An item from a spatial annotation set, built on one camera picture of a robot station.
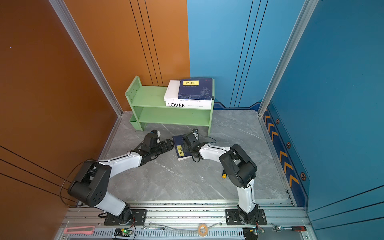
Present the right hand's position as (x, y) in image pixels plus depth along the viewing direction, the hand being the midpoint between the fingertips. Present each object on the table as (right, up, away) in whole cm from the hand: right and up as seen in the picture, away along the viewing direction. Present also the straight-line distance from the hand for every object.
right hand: (186, 146), depth 97 cm
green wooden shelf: (-27, +27, +7) cm, 39 cm away
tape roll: (+10, -35, -26) cm, 44 cm away
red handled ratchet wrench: (+45, -34, -28) cm, 63 cm away
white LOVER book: (+10, +25, -15) cm, 31 cm away
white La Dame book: (-7, +34, -12) cm, 36 cm away
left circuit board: (-29, -38, -26) cm, 54 cm away
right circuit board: (+33, -38, -27) cm, 57 cm away
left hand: (-10, +2, -4) cm, 11 cm away
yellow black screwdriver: (+23, -14, -12) cm, 29 cm away
